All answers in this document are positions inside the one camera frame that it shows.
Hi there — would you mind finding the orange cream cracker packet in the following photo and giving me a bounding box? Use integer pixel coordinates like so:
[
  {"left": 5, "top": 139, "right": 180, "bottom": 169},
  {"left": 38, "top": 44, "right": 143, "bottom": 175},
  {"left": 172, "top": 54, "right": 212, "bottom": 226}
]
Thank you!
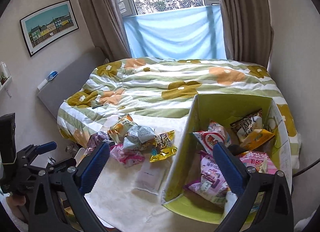
[{"left": 107, "top": 114, "right": 136, "bottom": 144}]

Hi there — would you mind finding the white translucent snack packet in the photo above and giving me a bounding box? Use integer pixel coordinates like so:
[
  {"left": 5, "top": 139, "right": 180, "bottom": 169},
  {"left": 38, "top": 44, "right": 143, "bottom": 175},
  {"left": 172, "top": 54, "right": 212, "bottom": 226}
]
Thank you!
[{"left": 135, "top": 161, "right": 168, "bottom": 195}]

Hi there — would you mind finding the grey white popcorn packet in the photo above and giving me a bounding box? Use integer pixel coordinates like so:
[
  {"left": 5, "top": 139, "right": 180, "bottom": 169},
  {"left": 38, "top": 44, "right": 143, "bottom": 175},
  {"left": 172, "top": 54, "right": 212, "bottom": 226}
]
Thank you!
[{"left": 123, "top": 125, "right": 156, "bottom": 151}]

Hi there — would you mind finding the gold chocolate snack packet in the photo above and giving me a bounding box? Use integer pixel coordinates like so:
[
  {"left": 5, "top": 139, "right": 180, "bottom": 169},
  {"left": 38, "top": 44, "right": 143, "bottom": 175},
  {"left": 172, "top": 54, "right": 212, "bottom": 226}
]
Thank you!
[{"left": 150, "top": 130, "right": 177, "bottom": 163}]

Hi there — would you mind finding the dark purple cartoon snack packet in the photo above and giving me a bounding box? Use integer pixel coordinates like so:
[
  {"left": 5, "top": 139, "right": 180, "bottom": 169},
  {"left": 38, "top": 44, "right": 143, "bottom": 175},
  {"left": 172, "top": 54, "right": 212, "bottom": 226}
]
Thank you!
[{"left": 84, "top": 131, "right": 110, "bottom": 156}]

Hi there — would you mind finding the pink white snack packet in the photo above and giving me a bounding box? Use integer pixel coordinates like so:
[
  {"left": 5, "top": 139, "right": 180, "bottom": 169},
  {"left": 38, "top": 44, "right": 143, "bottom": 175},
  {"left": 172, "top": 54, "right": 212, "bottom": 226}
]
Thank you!
[{"left": 110, "top": 144, "right": 145, "bottom": 168}]

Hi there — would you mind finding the person's hand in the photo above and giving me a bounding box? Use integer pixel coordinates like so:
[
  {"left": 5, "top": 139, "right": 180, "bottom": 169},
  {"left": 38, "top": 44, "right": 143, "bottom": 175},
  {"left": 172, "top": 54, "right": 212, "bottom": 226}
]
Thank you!
[{"left": 6, "top": 195, "right": 26, "bottom": 212}]

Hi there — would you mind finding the cream floral tablecloth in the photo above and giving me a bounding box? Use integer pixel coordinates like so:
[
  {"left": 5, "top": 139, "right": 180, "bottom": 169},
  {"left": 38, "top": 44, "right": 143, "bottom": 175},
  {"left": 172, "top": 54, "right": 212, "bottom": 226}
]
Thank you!
[{"left": 83, "top": 114, "right": 218, "bottom": 232}]

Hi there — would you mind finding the purple pink snack packet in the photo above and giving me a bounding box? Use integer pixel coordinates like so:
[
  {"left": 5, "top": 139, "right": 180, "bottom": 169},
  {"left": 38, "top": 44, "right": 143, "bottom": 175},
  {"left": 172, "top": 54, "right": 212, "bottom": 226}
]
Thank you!
[{"left": 184, "top": 151, "right": 229, "bottom": 208}]

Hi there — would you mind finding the yellow orange snack packet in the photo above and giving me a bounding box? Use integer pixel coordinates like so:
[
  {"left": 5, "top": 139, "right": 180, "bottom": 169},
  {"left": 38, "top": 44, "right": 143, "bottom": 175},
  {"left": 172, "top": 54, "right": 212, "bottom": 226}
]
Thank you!
[{"left": 240, "top": 129, "right": 274, "bottom": 151}]

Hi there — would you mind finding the green cardboard snack box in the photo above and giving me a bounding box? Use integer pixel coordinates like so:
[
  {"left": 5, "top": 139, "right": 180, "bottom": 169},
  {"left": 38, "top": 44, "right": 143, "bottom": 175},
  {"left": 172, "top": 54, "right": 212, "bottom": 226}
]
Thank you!
[{"left": 161, "top": 93, "right": 293, "bottom": 225}]

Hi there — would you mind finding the brown white Tayes packet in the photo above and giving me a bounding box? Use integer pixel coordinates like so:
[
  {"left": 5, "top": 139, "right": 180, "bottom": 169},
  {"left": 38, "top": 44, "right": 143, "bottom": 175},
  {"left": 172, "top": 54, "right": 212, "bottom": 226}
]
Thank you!
[{"left": 230, "top": 109, "right": 263, "bottom": 142}]

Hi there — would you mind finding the red white round-logo packet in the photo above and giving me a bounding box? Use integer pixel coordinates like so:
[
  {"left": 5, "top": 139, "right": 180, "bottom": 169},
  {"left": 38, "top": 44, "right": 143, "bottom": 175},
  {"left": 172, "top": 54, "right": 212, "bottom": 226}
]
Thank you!
[{"left": 193, "top": 121, "right": 232, "bottom": 155}]

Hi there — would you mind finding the grey headboard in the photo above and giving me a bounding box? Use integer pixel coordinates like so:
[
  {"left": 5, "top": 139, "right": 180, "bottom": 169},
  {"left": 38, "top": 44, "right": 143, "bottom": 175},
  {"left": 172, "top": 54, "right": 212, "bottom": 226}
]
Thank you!
[{"left": 37, "top": 48, "right": 106, "bottom": 118}]

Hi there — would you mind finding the blue white small device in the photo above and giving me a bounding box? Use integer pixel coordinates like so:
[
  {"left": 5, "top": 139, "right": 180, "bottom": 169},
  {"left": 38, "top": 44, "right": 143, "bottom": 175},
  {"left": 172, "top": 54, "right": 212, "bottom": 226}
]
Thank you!
[{"left": 37, "top": 71, "right": 58, "bottom": 91}]

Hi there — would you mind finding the floral green striped quilt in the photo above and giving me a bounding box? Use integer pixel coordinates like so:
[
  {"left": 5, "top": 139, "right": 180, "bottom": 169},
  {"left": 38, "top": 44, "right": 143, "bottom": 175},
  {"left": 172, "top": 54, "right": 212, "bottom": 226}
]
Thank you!
[{"left": 57, "top": 57, "right": 301, "bottom": 170}]

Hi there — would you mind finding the framed houses picture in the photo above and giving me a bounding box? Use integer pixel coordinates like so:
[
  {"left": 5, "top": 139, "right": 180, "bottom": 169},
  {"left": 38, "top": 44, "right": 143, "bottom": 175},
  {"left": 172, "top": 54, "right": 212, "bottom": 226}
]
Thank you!
[{"left": 20, "top": 0, "right": 79, "bottom": 57}]

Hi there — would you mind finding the left beige curtain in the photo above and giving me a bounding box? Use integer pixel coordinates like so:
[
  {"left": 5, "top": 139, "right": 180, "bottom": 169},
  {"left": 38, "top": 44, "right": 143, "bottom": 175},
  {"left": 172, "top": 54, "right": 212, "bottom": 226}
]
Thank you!
[{"left": 78, "top": 0, "right": 131, "bottom": 62}]

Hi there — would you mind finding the beige curtain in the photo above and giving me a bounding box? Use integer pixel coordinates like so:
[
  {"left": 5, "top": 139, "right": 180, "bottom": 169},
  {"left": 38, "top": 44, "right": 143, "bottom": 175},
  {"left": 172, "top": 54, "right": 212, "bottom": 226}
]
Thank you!
[
  {"left": 78, "top": 0, "right": 131, "bottom": 62},
  {"left": 220, "top": 0, "right": 273, "bottom": 67}
]

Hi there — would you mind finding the right beige curtain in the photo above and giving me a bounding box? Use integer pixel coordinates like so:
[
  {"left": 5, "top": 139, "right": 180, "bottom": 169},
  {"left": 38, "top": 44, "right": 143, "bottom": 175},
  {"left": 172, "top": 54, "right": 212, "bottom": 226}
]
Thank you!
[{"left": 220, "top": 0, "right": 273, "bottom": 67}]

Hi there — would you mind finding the light blue window cloth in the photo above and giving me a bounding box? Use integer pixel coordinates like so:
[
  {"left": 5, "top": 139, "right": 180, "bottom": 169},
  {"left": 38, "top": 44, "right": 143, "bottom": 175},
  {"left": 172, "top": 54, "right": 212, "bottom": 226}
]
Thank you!
[{"left": 123, "top": 5, "right": 226, "bottom": 60}]

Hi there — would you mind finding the black cable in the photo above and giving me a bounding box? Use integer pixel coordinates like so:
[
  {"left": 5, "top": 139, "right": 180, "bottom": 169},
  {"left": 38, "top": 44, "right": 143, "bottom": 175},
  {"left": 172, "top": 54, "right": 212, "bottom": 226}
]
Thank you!
[{"left": 291, "top": 158, "right": 320, "bottom": 178}]

